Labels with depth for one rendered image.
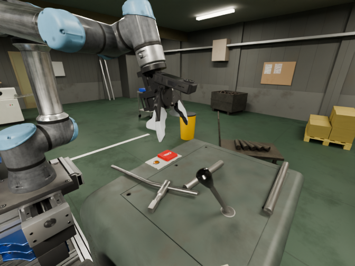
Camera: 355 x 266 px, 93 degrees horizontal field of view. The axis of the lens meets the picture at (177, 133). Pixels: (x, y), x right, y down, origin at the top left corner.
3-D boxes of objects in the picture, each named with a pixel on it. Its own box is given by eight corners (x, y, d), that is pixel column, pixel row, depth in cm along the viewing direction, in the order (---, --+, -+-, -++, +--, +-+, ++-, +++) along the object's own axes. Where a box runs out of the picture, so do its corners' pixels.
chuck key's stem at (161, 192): (155, 215, 42) (171, 186, 52) (153, 208, 41) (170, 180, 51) (147, 212, 42) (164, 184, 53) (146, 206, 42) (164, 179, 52)
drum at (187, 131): (198, 138, 407) (199, 113, 385) (186, 142, 384) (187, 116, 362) (187, 133, 435) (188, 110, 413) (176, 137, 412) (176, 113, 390)
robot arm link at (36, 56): (33, 150, 73) (-20, -5, 53) (66, 137, 86) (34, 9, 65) (52, 155, 68) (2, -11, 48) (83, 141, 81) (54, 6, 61)
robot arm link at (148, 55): (167, 45, 46) (148, 43, 40) (171, 62, 47) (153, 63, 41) (147, 54, 50) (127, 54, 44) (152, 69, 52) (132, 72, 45)
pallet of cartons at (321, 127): (298, 139, 398) (306, 111, 373) (306, 127, 480) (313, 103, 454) (349, 151, 343) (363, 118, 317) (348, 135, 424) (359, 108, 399)
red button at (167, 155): (167, 153, 73) (167, 149, 73) (177, 158, 70) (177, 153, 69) (157, 158, 69) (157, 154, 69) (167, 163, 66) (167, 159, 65)
